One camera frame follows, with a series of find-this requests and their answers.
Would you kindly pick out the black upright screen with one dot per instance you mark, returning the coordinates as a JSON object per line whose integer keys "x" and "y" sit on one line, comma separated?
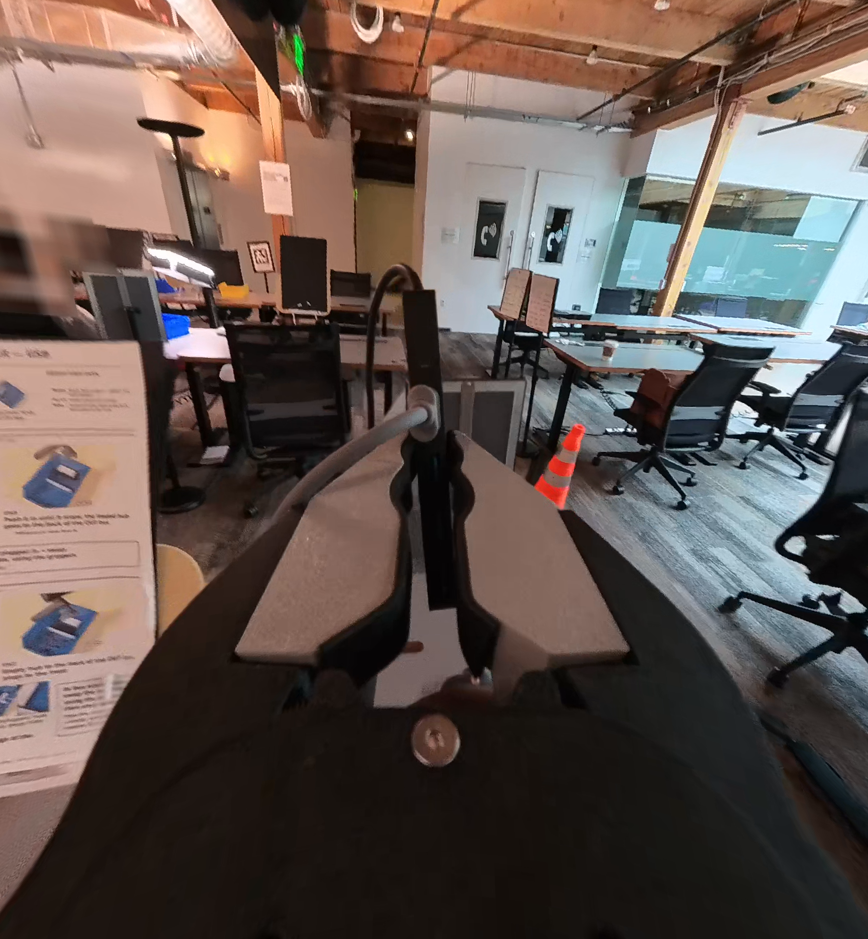
{"x": 303, "y": 275}

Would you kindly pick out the grey divider panel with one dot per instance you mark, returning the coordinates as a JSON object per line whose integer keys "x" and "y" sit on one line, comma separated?
{"x": 493, "y": 418}
{"x": 122, "y": 308}

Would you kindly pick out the grey office table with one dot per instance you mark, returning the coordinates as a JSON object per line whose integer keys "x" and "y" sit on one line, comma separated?
{"x": 625, "y": 359}

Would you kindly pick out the wooden display board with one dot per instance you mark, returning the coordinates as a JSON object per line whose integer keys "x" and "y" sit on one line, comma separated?
{"x": 177, "y": 587}

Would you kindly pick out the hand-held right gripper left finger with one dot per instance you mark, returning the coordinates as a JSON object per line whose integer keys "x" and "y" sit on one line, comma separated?
{"x": 324, "y": 579}

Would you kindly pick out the wooden support column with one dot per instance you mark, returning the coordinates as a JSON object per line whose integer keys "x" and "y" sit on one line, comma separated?
{"x": 698, "y": 205}

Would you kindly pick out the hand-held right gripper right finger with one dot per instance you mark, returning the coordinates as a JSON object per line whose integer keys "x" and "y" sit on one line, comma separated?
{"x": 544, "y": 579}

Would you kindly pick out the brown jacket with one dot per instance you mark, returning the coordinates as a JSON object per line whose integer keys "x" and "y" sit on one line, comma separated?
{"x": 654, "y": 396}

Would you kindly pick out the black office chair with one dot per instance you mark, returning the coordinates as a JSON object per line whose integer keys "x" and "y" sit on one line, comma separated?
{"x": 838, "y": 396}
{"x": 867, "y": 455}
{"x": 691, "y": 411}
{"x": 287, "y": 389}

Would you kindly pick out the paper coffee cup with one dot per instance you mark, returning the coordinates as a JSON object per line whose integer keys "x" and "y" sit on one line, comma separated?
{"x": 609, "y": 351}

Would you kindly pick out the black usb hub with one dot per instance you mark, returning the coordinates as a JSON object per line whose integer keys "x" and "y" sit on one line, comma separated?
{"x": 423, "y": 345}

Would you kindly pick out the blue plastic bin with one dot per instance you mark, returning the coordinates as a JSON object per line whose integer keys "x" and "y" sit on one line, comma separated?
{"x": 175, "y": 326}

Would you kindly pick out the silver ventilation duct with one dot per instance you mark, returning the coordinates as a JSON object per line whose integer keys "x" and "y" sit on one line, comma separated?
{"x": 199, "y": 29}

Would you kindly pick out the orange traffic cone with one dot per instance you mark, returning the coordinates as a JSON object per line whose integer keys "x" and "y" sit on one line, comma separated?
{"x": 562, "y": 469}

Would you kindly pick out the printed instruction sheet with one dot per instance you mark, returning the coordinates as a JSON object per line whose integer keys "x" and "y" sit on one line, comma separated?
{"x": 60, "y": 513}

